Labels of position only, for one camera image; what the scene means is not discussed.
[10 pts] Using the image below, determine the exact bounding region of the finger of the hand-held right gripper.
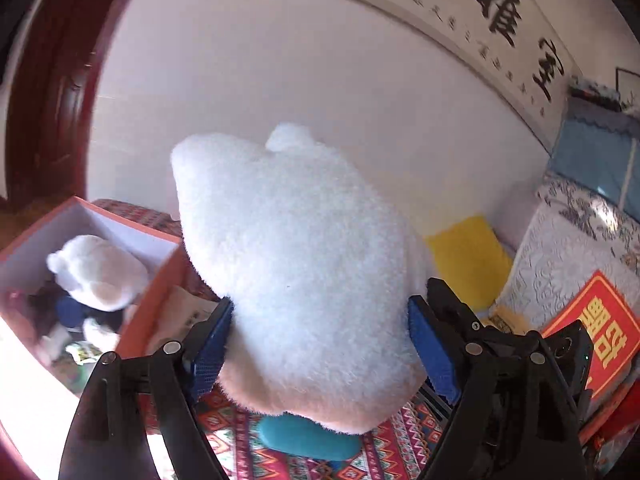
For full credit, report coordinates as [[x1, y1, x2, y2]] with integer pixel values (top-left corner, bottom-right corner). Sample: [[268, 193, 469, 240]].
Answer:
[[427, 277, 542, 356]]

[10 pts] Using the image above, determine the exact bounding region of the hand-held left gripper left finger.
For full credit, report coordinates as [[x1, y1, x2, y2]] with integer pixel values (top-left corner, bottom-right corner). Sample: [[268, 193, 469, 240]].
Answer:
[[57, 296, 236, 480]]

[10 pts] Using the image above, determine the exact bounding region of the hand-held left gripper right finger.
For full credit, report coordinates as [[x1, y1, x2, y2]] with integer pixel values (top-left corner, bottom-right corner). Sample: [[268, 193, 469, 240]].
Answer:
[[407, 296, 586, 480]]

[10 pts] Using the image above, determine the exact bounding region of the fuzzy white plush toy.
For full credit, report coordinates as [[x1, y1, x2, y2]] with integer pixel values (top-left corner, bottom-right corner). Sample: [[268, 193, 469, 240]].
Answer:
[[170, 122, 441, 436]]

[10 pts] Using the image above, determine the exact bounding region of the smooth white plush bear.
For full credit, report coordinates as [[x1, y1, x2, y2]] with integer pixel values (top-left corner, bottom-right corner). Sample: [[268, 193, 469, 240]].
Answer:
[[46, 234, 151, 351]]

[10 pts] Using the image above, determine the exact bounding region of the blue hooded figurine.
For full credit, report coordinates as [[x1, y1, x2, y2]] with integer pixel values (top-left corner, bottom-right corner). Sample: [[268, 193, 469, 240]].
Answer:
[[54, 294, 96, 331]]

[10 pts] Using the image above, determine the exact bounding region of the pink cardboard box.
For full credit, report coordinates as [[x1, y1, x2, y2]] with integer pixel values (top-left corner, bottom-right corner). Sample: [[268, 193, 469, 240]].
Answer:
[[0, 196, 201, 480]]

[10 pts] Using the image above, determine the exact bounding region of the yellow pillow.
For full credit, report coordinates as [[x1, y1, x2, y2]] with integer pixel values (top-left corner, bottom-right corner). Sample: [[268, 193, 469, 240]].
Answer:
[[425, 215, 513, 311]]

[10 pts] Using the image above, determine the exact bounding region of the newspaper sheet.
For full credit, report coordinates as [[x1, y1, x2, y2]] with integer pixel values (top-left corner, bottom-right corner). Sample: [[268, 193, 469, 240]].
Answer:
[[157, 285, 221, 346]]

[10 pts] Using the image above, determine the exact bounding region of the red sign with gold print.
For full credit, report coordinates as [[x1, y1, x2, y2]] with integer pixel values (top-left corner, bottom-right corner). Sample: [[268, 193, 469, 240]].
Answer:
[[540, 270, 640, 401]]

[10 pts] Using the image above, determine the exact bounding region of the yellow printed packet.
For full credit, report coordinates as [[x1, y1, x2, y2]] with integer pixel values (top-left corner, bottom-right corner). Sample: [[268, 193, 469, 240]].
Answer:
[[487, 305, 531, 333]]

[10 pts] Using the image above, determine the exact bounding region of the red bag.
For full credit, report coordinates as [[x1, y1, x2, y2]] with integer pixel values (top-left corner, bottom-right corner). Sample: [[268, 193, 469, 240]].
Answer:
[[580, 385, 640, 476]]

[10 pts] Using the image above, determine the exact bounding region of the colourful patterned cloth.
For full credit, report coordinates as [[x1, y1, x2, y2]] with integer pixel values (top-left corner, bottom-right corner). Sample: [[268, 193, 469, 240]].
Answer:
[[90, 199, 451, 480]]

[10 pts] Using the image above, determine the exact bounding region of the grey floral pillow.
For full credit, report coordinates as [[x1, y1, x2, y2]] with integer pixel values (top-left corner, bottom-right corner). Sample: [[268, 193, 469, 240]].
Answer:
[[492, 172, 640, 331]]

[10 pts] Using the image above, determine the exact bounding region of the teal glasses case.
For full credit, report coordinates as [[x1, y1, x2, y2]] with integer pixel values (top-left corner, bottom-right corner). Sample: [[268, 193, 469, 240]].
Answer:
[[257, 412, 363, 461]]

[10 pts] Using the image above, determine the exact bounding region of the blue quilted bedding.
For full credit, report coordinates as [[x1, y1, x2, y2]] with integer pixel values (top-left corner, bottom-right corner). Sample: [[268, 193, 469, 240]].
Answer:
[[547, 77, 640, 221]]

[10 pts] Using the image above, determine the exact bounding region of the calligraphy wall scroll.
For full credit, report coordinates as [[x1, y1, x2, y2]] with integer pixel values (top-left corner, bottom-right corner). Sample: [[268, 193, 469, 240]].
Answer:
[[150, 0, 583, 133]]

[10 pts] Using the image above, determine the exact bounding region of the dark red wooden door frame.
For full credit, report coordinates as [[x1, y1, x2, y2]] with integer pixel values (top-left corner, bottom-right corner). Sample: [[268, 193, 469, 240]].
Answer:
[[5, 0, 151, 211]]

